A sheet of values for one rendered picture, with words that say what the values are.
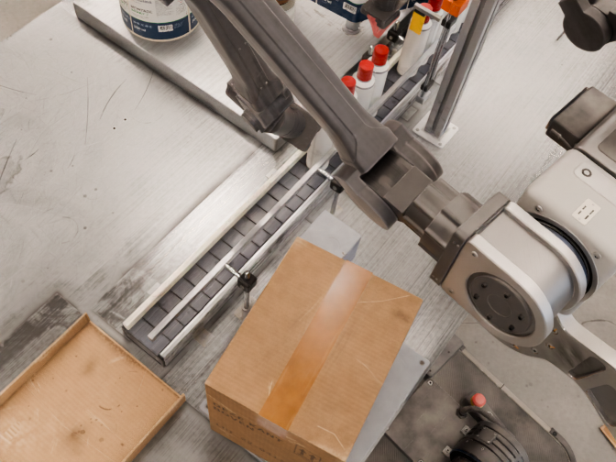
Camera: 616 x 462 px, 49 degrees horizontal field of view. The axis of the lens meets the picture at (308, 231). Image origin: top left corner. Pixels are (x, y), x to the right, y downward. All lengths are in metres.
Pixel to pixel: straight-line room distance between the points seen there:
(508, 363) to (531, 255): 1.66
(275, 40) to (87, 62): 1.11
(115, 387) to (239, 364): 0.37
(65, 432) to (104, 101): 0.79
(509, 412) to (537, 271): 1.35
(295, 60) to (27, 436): 0.89
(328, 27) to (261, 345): 1.01
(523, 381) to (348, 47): 1.26
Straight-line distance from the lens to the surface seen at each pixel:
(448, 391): 2.07
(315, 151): 1.49
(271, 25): 0.77
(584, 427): 2.46
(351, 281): 1.14
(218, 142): 1.65
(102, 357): 1.41
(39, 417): 1.40
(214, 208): 1.54
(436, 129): 1.71
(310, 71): 0.79
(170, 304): 1.38
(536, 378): 2.45
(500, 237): 0.78
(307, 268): 1.15
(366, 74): 1.49
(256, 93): 1.07
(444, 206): 0.81
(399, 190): 0.82
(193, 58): 1.76
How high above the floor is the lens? 2.13
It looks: 59 degrees down
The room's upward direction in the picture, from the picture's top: 10 degrees clockwise
